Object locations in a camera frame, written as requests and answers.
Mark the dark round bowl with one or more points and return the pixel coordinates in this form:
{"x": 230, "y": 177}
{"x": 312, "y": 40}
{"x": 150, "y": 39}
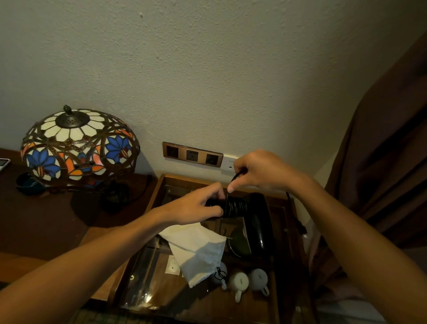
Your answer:
{"x": 28, "y": 185}

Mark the person's left hand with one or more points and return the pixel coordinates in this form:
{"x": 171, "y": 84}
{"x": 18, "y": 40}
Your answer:
{"x": 190, "y": 208}

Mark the dark green round dish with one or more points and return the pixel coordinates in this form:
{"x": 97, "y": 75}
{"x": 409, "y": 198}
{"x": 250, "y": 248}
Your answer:
{"x": 241, "y": 243}

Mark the white ceramic cup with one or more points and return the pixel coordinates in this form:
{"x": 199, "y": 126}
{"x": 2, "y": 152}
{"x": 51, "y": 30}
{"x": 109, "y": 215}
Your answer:
{"x": 258, "y": 279}
{"x": 222, "y": 270}
{"x": 239, "y": 282}

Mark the person's right thumb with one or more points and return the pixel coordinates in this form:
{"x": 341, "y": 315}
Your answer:
{"x": 238, "y": 184}

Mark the person's right forearm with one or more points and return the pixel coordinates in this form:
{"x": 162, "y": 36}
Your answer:
{"x": 350, "y": 247}

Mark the bronze wall socket panel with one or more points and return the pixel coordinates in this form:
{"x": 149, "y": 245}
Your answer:
{"x": 192, "y": 155}

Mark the brown curtain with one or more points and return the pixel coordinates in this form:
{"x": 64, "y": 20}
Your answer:
{"x": 387, "y": 160}

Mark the person's left forearm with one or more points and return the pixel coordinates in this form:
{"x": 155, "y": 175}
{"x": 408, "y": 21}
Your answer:
{"x": 83, "y": 267}

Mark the stained glass table lamp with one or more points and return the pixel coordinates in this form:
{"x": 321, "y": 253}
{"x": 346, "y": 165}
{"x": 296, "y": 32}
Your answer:
{"x": 78, "y": 147}

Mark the person's left thumb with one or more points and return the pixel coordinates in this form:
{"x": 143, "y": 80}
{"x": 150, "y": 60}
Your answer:
{"x": 213, "y": 212}

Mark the person's right hand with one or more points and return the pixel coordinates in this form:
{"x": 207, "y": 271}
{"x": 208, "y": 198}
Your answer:
{"x": 267, "y": 172}

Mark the black hair dryer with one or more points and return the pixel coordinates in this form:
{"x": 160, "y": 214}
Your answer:
{"x": 262, "y": 223}

